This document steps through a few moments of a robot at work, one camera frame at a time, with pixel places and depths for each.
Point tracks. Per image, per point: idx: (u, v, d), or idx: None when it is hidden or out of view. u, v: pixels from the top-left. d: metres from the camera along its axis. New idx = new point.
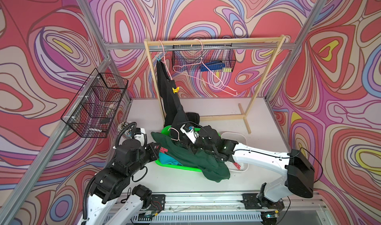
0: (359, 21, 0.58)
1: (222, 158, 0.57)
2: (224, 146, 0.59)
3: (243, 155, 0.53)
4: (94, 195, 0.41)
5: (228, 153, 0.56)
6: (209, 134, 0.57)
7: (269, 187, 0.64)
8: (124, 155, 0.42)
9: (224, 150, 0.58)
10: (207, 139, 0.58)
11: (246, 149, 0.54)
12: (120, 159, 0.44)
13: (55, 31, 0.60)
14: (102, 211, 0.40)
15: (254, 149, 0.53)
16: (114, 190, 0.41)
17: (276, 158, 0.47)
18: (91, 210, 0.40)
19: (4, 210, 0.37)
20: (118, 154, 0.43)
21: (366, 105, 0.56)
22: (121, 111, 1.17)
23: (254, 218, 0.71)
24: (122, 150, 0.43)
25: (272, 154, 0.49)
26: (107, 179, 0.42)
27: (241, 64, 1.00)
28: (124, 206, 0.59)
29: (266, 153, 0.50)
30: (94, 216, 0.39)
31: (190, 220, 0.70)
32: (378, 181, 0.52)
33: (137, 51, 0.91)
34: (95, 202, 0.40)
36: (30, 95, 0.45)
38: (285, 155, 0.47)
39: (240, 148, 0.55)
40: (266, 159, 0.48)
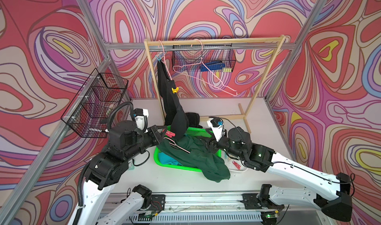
0: (359, 21, 0.58)
1: (255, 167, 0.48)
2: (259, 153, 0.50)
3: (285, 169, 0.46)
4: (90, 181, 0.37)
5: (267, 165, 0.47)
6: (242, 138, 0.48)
7: (279, 191, 0.62)
8: (117, 138, 0.38)
9: (258, 158, 0.49)
10: (237, 144, 0.48)
11: (287, 163, 0.47)
12: (114, 143, 0.40)
13: (55, 31, 0.60)
14: (100, 197, 0.37)
15: (296, 165, 0.46)
16: (111, 177, 0.38)
17: (325, 180, 0.42)
18: (87, 197, 0.37)
19: (4, 210, 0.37)
20: (112, 137, 0.38)
21: (366, 105, 0.56)
22: (121, 111, 1.17)
23: (254, 218, 0.71)
24: (114, 133, 0.38)
25: (319, 175, 0.44)
26: (102, 164, 0.38)
27: (241, 65, 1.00)
28: (127, 200, 0.60)
29: (312, 172, 0.44)
30: (91, 202, 0.36)
31: (190, 220, 0.70)
32: (378, 181, 0.52)
33: (136, 51, 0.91)
34: (91, 188, 0.37)
36: (30, 95, 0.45)
38: (336, 179, 0.42)
39: (280, 161, 0.47)
40: (311, 179, 0.43)
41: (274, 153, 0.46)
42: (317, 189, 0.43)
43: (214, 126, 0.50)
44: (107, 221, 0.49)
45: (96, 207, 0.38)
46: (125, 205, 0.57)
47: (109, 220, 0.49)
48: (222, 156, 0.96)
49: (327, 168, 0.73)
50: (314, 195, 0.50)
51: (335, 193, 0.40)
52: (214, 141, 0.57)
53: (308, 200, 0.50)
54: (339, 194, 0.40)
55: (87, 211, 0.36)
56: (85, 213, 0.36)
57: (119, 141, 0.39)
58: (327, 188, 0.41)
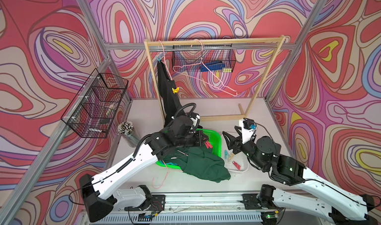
0: (359, 22, 0.58)
1: (285, 182, 0.44)
2: (289, 167, 0.46)
3: (316, 187, 0.43)
4: (146, 145, 0.47)
5: (298, 180, 0.44)
6: (274, 151, 0.43)
7: (285, 198, 0.61)
8: (179, 126, 0.48)
9: (286, 170, 0.46)
10: (266, 156, 0.44)
11: (319, 181, 0.44)
12: (173, 129, 0.50)
13: (55, 31, 0.60)
14: (148, 161, 0.46)
15: (328, 184, 0.44)
16: (161, 152, 0.47)
17: (353, 202, 0.42)
18: (139, 155, 0.45)
19: (4, 210, 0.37)
20: (174, 123, 0.49)
21: (366, 105, 0.56)
22: (121, 112, 1.17)
23: (254, 218, 0.71)
24: (178, 121, 0.48)
25: (348, 195, 0.43)
26: (160, 140, 0.48)
27: (241, 65, 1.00)
28: (136, 191, 0.61)
29: (341, 191, 0.43)
30: (140, 160, 0.44)
31: (189, 220, 0.70)
32: (378, 181, 0.52)
33: (137, 52, 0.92)
34: (146, 150, 0.46)
36: (29, 95, 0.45)
38: (364, 202, 0.42)
39: (311, 178, 0.45)
40: (341, 199, 0.42)
41: (304, 168, 0.46)
42: (343, 208, 0.42)
43: (245, 127, 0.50)
44: (117, 194, 0.50)
45: (140, 167, 0.45)
46: (132, 193, 0.58)
47: (119, 194, 0.51)
48: (222, 156, 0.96)
49: (327, 168, 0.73)
50: (329, 208, 0.50)
51: (363, 216, 0.40)
52: (239, 142, 0.55)
53: (321, 212, 0.51)
54: (366, 217, 0.40)
55: (134, 164, 0.44)
56: (132, 165, 0.43)
57: (178, 129, 0.49)
58: (356, 210, 0.41)
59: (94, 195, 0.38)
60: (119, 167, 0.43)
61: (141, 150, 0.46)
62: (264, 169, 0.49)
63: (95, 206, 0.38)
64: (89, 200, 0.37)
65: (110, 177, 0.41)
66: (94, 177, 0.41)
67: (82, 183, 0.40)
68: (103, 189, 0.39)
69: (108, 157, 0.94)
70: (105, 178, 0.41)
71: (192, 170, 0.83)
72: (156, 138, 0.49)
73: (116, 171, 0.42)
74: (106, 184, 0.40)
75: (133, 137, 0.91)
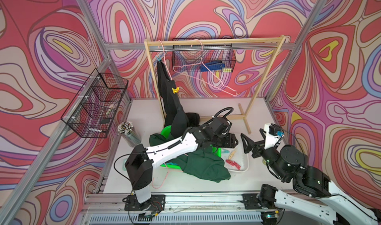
0: (359, 22, 0.58)
1: (310, 193, 0.42)
2: (317, 180, 0.43)
3: (339, 202, 0.42)
4: (190, 134, 0.55)
5: (325, 194, 0.41)
6: (301, 162, 0.41)
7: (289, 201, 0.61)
8: (219, 125, 0.56)
9: (310, 182, 0.43)
10: (291, 168, 0.41)
11: (341, 195, 0.43)
12: (213, 126, 0.58)
13: (55, 31, 0.60)
14: (192, 146, 0.52)
15: (349, 198, 0.44)
16: (201, 144, 0.55)
17: (368, 217, 0.42)
18: (185, 139, 0.53)
19: (4, 210, 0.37)
20: (215, 122, 0.58)
21: (366, 105, 0.56)
22: (121, 111, 1.17)
23: (255, 218, 0.71)
24: (219, 120, 0.56)
25: (363, 210, 0.43)
26: (200, 134, 0.56)
27: (241, 65, 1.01)
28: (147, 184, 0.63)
29: (358, 206, 0.43)
30: (186, 144, 0.51)
31: (190, 220, 0.70)
32: (378, 181, 0.52)
33: (137, 51, 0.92)
34: (191, 137, 0.54)
36: (30, 95, 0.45)
38: (376, 217, 0.43)
39: (335, 192, 0.43)
40: (357, 213, 0.42)
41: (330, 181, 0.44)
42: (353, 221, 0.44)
43: (271, 133, 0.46)
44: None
45: (183, 150, 0.51)
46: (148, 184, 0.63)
47: None
48: (222, 156, 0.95)
49: (327, 168, 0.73)
50: (334, 216, 0.52)
51: None
52: (261, 147, 0.52)
53: (325, 218, 0.52)
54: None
55: (180, 146, 0.50)
56: (179, 146, 0.50)
57: (217, 127, 0.57)
58: None
59: (150, 162, 0.44)
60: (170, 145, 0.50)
61: (188, 135, 0.54)
62: (284, 179, 0.46)
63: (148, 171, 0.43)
64: (146, 165, 0.43)
65: (162, 151, 0.47)
66: (148, 148, 0.47)
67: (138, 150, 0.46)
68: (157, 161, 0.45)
69: (108, 157, 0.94)
70: (158, 152, 0.47)
71: (192, 170, 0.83)
72: (198, 131, 0.57)
73: (168, 147, 0.49)
74: (158, 157, 0.46)
75: (133, 137, 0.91)
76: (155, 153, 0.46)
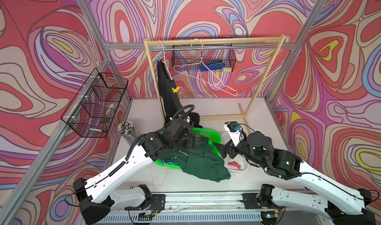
0: (359, 21, 0.58)
1: (281, 175, 0.44)
2: (285, 161, 0.45)
3: (313, 181, 0.42)
4: (140, 147, 0.45)
5: (294, 174, 0.43)
6: (264, 143, 0.44)
7: (283, 196, 0.61)
8: (177, 127, 0.47)
9: (282, 164, 0.45)
10: (258, 150, 0.45)
11: (315, 175, 0.43)
12: (170, 129, 0.49)
13: (55, 31, 0.60)
14: (141, 163, 0.44)
15: (325, 178, 0.43)
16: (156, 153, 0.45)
17: (350, 196, 0.41)
18: (132, 157, 0.44)
19: (4, 210, 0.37)
20: (172, 124, 0.49)
21: (366, 105, 0.56)
22: (121, 111, 1.17)
23: (254, 218, 0.72)
24: (176, 122, 0.48)
25: (345, 189, 0.42)
26: (155, 141, 0.46)
27: (241, 65, 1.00)
28: (133, 191, 0.60)
29: (338, 186, 0.42)
30: (133, 163, 0.43)
31: (190, 220, 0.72)
32: (378, 181, 0.52)
33: (137, 51, 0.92)
34: (139, 152, 0.44)
36: (30, 95, 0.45)
38: (361, 195, 0.41)
39: (307, 171, 0.44)
40: (338, 193, 0.41)
41: (301, 162, 0.45)
42: (339, 202, 0.42)
43: (231, 131, 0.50)
44: (115, 196, 0.50)
45: (132, 170, 0.43)
46: (130, 193, 0.58)
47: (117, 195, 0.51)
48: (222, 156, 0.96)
49: (327, 168, 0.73)
50: (325, 204, 0.50)
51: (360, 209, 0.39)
52: (232, 146, 0.55)
53: (317, 207, 0.51)
54: (363, 211, 0.39)
55: (126, 168, 0.42)
56: (125, 168, 0.42)
57: (174, 131, 0.48)
58: (353, 204, 0.40)
59: (88, 199, 0.38)
60: (111, 171, 0.42)
61: (133, 152, 0.44)
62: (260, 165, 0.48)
63: (89, 209, 0.37)
64: (82, 204, 0.37)
65: (103, 181, 0.40)
66: (88, 180, 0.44)
67: (76, 186, 0.40)
68: (96, 194, 0.38)
69: (108, 157, 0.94)
70: (98, 183, 0.40)
71: (192, 170, 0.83)
72: (150, 139, 0.47)
73: (109, 175, 0.41)
74: (99, 188, 0.39)
75: (133, 137, 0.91)
76: (95, 186, 0.40)
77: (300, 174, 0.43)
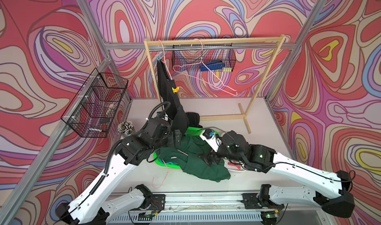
0: (359, 21, 0.58)
1: (257, 168, 0.46)
2: (260, 154, 0.48)
3: (287, 170, 0.44)
4: (117, 156, 0.43)
5: (268, 166, 0.45)
6: (235, 141, 0.48)
7: (278, 192, 0.62)
8: (155, 126, 0.46)
9: (257, 158, 0.47)
10: (233, 148, 0.48)
11: (289, 163, 0.45)
12: (149, 130, 0.47)
13: (55, 31, 0.60)
14: (122, 173, 0.42)
15: (298, 165, 0.45)
16: (137, 157, 0.43)
17: (327, 179, 0.42)
18: (111, 168, 0.41)
19: (4, 209, 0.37)
20: (150, 124, 0.47)
21: (366, 105, 0.56)
22: (121, 111, 1.17)
23: (254, 218, 0.72)
24: (154, 121, 0.46)
25: (321, 174, 0.43)
26: (132, 145, 0.43)
27: (241, 65, 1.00)
28: (128, 196, 0.59)
29: (314, 172, 0.44)
30: (113, 174, 0.40)
31: (190, 220, 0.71)
32: (378, 181, 0.52)
33: (137, 51, 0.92)
34: (117, 162, 0.42)
36: (30, 95, 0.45)
38: (337, 178, 0.42)
39: (281, 161, 0.46)
40: (314, 178, 0.42)
41: (275, 153, 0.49)
42: (319, 188, 0.42)
43: (208, 138, 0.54)
44: (109, 206, 0.50)
45: (114, 182, 0.41)
46: (127, 198, 0.58)
47: (111, 205, 0.50)
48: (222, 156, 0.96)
49: (327, 168, 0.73)
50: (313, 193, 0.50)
51: (337, 191, 0.40)
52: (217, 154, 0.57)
53: (308, 198, 0.50)
54: (341, 192, 0.40)
55: (107, 182, 0.40)
56: (105, 182, 0.40)
57: (152, 132, 0.46)
58: (330, 187, 0.41)
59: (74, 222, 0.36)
60: (92, 188, 0.39)
61: (112, 163, 0.42)
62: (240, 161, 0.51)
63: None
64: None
65: (87, 200, 0.38)
66: (71, 203, 0.38)
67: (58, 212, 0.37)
68: (82, 216, 0.37)
69: None
70: (82, 203, 0.38)
71: (192, 170, 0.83)
72: (126, 145, 0.44)
73: (91, 193, 0.39)
74: (84, 208, 0.37)
75: None
76: (79, 207, 0.38)
77: (275, 164, 0.46)
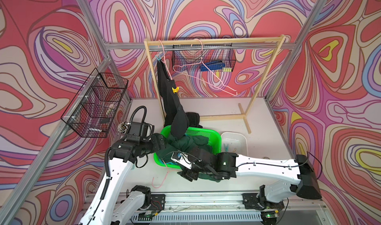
0: (359, 21, 0.58)
1: (224, 176, 0.48)
2: (224, 162, 0.50)
3: (249, 169, 0.47)
4: (114, 159, 0.46)
5: (232, 171, 0.47)
6: (198, 158, 0.50)
7: (270, 189, 0.63)
8: (140, 125, 0.53)
9: (224, 167, 0.49)
10: (199, 163, 0.51)
11: (250, 162, 0.48)
12: (134, 131, 0.53)
13: (55, 31, 0.60)
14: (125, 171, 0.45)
15: (258, 161, 0.47)
16: (132, 155, 0.48)
17: (285, 168, 0.44)
18: (113, 171, 0.44)
19: (5, 209, 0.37)
20: (133, 126, 0.53)
21: (366, 105, 0.55)
22: (121, 111, 1.17)
23: (254, 218, 0.72)
24: (136, 123, 0.53)
25: (279, 164, 0.45)
26: (124, 145, 0.48)
27: (241, 65, 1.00)
28: (129, 199, 0.59)
29: (273, 163, 0.46)
30: (117, 174, 0.43)
31: (190, 220, 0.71)
32: (378, 181, 0.52)
33: (137, 51, 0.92)
34: (116, 163, 0.45)
36: (30, 95, 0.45)
38: (293, 164, 0.44)
39: (243, 162, 0.48)
40: (274, 170, 0.44)
41: (237, 155, 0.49)
42: (283, 179, 0.43)
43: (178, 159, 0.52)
44: (116, 215, 0.49)
45: (120, 182, 0.44)
46: (129, 200, 0.58)
47: (118, 214, 0.50)
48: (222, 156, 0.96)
49: (327, 167, 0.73)
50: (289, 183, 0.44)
51: (296, 178, 0.41)
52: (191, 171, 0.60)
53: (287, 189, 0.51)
54: (300, 177, 0.41)
55: (115, 182, 0.42)
56: (112, 184, 0.42)
57: (139, 130, 0.53)
58: (289, 175, 0.42)
59: None
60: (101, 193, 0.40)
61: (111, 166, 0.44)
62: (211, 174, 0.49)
63: None
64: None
65: (100, 206, 0.39)
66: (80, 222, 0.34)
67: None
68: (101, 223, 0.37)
69: None
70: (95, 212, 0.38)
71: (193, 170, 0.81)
72: (119, 147, 0.48)
73: (101, 198, 0.40)
74: (99, 216, 0.38)
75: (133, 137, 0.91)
76: (93, 217, 0.38)
77: (236, 167, 0.48)
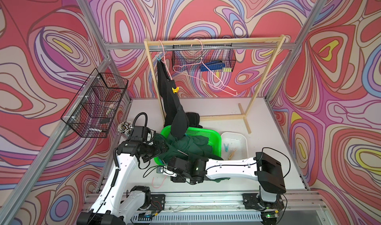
0: (359, 21, 0.58)
1: (198, 180, 0.54)
2: (197, 168, 0.56)
3: (216, 171, 0.51)
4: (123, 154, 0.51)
5: (202, 175, 0.53)
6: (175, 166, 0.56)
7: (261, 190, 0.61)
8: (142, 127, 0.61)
9: (197, 172, 0.55)
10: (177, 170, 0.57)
11: (217, 165, 0.53)
12: (137, 133, 0.60)
13: (55, 31, 0.60)
14: (131, 164, 0.50)
15: (224, 164, 0.52)
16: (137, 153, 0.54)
17: (245, 166, 0.47)
18: (121, 163, 0.49)
19: (4, 209, 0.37)
20: (135, 129, 0.61)
21: (366, 105, 0.56)
22: (121, 111, 1.17)
23: (254, 218, 0.72)
24: (138, 127, 0.61)
25: (241, 163, 0.49)
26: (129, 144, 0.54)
27: (241, 65, 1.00)
28: (130, 197, 0.61)
29: (236, 164, 0.50)
30: (125, 166, 0.48)
31: (190, 220, 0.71)
32: (377, 181, 0.53)
33: (137, 51, 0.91)
34: (124, 157, 0.50)
36: (30, 95, 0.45)
38: (251, 162, 0.47)
39: (211, 165, 0.54)
40: (236, 169, 0.48)
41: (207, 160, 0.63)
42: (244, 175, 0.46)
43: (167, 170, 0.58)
44: (119, 212, 0.49)
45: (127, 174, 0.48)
46: (130, 198, 0.59)
47: (121, 211, 0.50)
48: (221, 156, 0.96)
49: (327, 168, 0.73)
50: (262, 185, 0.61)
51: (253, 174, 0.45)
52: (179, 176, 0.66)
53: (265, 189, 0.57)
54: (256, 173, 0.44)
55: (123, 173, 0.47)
56: (121, 174, 0.46)
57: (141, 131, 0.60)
58: (247, 173, 0.46)
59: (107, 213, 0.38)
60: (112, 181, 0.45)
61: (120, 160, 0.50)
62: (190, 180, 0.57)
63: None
64: (104, 220, 0.37)
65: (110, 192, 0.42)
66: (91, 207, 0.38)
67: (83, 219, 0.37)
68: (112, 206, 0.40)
69: (108, 157, 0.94)
70: (105, 198, 0.41)
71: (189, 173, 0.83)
72: (125, 145, 0.54)
73: (111, 186, 0.44)
74: (110, 201, 0.41)
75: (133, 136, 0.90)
76: (104, 202, 0.40)
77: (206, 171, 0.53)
